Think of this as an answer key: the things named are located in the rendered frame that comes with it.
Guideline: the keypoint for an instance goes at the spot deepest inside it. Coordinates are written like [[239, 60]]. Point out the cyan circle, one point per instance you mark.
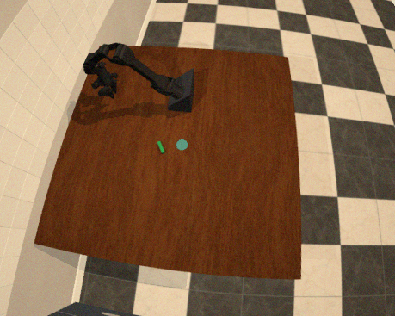
[[182, 144]]

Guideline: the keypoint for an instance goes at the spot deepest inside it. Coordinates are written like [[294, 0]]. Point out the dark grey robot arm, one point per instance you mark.
[[124, 56]]

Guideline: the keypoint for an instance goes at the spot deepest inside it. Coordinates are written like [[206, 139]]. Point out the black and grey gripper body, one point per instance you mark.
[[106, 81]]

